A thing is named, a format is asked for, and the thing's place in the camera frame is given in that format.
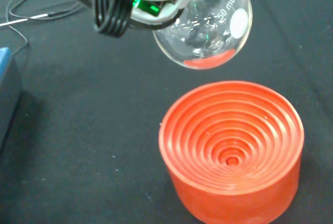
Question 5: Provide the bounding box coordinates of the heater with blue base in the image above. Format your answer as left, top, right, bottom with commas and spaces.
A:
0, 47, 23, 152

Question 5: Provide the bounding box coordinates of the thin black probe cable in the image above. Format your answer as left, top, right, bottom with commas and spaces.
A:
0, 0, 84, 53

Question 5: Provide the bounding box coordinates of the red ribbed flask ring stand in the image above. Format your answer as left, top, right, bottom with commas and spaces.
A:
158, 80, 305, 224

